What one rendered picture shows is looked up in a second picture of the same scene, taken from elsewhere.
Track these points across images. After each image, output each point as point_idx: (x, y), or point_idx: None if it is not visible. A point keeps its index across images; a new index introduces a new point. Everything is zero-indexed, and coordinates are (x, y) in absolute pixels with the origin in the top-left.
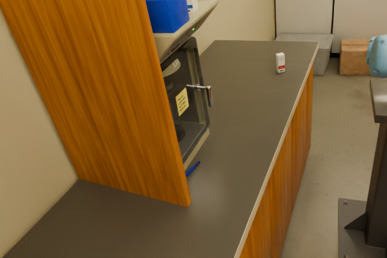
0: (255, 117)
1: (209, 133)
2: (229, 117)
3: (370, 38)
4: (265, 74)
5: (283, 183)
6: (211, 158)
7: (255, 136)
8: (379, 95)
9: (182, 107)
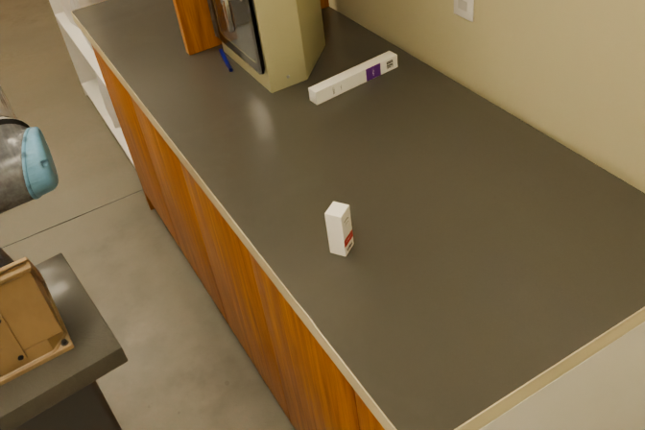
0: (244, 141)
1: (271, 91)
2: (280, 120)
3: (38, 132)
4: (359, 220)
5: (233, 275)
6: (226, 81)
7: (207, 124)
8: (76, 302)
9: None
